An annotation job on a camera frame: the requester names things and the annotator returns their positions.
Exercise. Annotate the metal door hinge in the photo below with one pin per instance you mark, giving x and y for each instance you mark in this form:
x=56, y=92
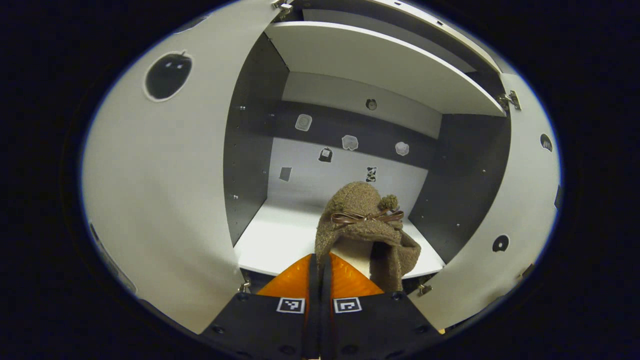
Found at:
x=245, y=286
x=283, y=7
x=509, y=100
x=424, y=289

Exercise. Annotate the white shoe cabinet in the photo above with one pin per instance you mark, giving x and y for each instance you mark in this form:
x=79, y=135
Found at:
x=250, y=150

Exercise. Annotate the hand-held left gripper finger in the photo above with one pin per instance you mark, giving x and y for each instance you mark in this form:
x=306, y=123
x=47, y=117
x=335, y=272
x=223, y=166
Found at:
x=314, y=325
x=326, y=325

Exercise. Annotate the brown fuzzy slipper shoe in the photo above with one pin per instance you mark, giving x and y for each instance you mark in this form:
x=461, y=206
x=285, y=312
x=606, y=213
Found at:
x=360, y=230

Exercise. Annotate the white cabinet shelf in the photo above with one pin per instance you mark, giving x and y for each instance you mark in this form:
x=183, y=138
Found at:
x=370, y=60

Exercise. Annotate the white cabinet door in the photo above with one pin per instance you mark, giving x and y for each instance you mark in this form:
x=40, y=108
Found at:
x=520, y=200
x=165, y=190

